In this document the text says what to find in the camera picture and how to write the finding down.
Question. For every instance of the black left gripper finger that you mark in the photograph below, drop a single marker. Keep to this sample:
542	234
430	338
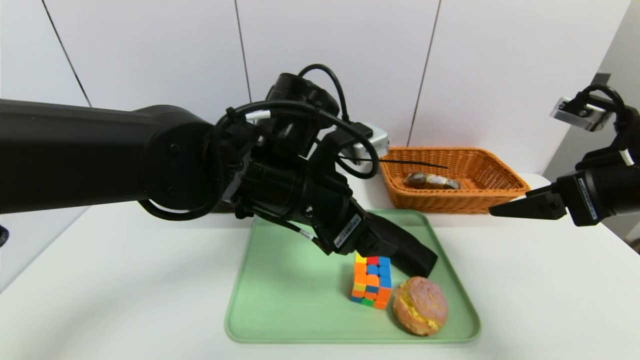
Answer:
376	246

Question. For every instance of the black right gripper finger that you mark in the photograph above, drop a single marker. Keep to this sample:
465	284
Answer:
535	207

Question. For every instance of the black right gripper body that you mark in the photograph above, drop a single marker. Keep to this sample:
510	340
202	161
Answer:
582	197

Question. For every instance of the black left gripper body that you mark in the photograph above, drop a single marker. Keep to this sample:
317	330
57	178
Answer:
348	231

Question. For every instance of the colourful puzzle cube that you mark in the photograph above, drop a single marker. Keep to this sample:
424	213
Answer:
371	281

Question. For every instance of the chocolate balls pack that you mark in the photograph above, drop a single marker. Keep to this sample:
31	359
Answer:
430	181

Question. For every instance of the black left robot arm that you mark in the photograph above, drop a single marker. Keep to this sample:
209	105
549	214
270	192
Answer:
100	150

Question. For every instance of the orange wicker basket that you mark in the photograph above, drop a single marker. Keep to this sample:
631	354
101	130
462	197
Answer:
490	195

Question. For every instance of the black fabric pouch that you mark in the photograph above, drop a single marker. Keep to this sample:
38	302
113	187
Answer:
415	255

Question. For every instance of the round cream filled bun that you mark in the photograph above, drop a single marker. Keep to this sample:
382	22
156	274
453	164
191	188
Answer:
421	306

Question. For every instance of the light green plastic tray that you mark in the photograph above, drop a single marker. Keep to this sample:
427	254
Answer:
300	300

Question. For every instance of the black zip tie tail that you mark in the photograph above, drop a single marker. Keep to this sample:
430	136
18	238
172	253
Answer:
415	163

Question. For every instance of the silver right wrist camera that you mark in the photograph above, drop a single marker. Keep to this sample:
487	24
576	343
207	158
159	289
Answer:
580	112

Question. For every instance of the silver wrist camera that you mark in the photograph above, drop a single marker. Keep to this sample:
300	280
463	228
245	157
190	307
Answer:
580	112
377	140

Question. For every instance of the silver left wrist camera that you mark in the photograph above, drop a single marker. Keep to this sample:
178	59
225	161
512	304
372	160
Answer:
377	140

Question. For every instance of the black wall plate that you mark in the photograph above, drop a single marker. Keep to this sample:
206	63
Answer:
602	77

